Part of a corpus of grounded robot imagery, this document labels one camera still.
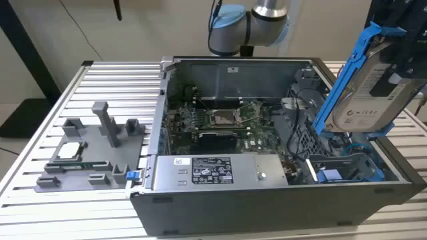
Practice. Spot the grey parts rack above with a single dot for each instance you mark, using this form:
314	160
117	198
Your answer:
100	150

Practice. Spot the perforated metal drive cage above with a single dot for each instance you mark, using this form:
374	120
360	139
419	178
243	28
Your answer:
307	135

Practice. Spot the hard disk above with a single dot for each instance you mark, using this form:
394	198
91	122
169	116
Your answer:
363	107

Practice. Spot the grey disk bay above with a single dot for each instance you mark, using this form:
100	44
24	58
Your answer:
354	160

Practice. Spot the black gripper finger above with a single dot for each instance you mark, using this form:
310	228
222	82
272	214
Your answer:
383	85

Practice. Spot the CPU socket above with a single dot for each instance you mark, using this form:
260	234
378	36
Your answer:
222	117

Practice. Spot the black open PC case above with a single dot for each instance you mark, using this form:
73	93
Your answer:
250	212

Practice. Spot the thin metal locking lever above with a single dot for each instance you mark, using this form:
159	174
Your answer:
202	103

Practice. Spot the green motherboard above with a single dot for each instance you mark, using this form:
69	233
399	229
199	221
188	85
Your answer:
260	135

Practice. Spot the silver power supply unit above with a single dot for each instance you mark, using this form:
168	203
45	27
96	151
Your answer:
243	170

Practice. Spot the black antenna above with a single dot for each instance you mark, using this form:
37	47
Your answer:
117	10

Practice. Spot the blue disk carrier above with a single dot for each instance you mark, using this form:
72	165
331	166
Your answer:
328	175

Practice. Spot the installed RAM stick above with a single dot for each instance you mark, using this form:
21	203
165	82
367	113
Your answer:
227	129

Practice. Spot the blue plastic latch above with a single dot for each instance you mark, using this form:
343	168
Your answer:
132	175

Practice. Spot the green RAM stick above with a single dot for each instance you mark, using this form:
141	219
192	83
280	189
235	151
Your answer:
84	165

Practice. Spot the silver CPU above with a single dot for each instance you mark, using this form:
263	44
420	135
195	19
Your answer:
68	150

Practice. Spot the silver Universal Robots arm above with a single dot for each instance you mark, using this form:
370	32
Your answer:
230	35

